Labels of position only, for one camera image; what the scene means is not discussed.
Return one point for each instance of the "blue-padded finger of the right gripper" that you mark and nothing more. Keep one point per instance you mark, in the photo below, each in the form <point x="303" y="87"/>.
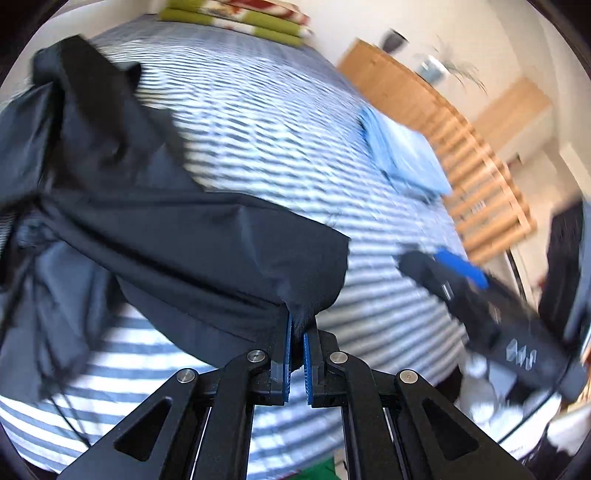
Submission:
<point x="463" y="267"/>

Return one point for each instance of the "dark navy garment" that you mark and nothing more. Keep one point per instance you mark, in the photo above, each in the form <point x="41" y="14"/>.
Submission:
<point x="105" y="214"/>

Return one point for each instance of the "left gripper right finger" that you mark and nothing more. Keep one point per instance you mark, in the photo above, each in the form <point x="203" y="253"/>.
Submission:
<point x="398" y="426"/>

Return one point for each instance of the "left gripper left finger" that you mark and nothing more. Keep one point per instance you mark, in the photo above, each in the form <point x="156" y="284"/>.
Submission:
<point x="195" y="426"/>

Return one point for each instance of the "folded green red blanket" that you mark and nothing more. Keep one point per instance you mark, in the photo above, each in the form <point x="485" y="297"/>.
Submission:
<point x="277" y="21"/>

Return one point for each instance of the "blue white striped bedspread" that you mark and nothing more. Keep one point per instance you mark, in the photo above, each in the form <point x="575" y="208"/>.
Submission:
<point x="279" y="123"/>

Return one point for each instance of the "dark round vase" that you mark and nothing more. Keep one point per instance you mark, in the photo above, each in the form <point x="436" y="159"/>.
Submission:
<point x="393" y="42"/>

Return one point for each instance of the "folded light blue cloth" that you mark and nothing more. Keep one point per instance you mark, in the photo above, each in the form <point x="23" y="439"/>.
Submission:
<point x="404" y="156"/>

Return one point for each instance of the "potted plant in blue pot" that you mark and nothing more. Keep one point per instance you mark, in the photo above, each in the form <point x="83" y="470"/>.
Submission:
<point x="442" y="63"/>

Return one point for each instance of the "wooden slatted bed frame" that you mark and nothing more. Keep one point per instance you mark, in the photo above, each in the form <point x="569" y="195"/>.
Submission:
<point x="490" y="212"/>

